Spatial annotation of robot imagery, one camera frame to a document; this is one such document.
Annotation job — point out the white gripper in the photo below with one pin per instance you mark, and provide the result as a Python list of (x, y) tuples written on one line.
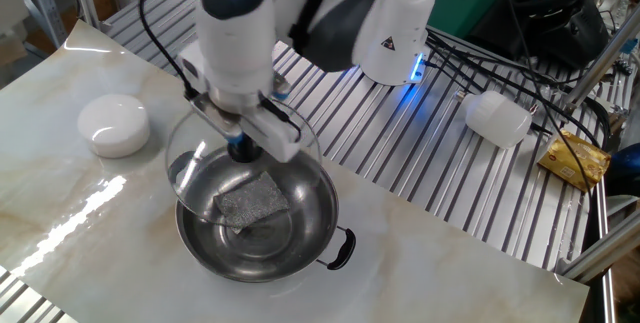
[(280, 138)]

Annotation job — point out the glass lid black knob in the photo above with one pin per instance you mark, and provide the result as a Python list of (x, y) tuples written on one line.
[(245, 154)]

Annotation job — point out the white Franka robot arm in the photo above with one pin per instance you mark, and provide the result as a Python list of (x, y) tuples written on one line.
[(235, 48)]

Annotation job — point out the grey scouring sponge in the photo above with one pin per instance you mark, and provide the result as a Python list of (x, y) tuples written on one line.
[(250, 203)]

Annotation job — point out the marble pattern table mat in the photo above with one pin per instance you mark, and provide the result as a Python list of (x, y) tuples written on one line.
[(425, 273)]

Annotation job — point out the grey metal shelf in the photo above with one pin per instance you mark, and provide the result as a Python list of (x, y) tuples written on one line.
[(45, 3)]

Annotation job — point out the gold foil packet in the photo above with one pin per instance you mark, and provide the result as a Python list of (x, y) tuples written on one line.
[(575, 160)]

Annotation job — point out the black steering wheel controller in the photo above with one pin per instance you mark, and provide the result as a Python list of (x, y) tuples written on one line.
[(575, 33)]

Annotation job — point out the dark blue round object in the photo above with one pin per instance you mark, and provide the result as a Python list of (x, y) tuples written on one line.
[(625, 170)]

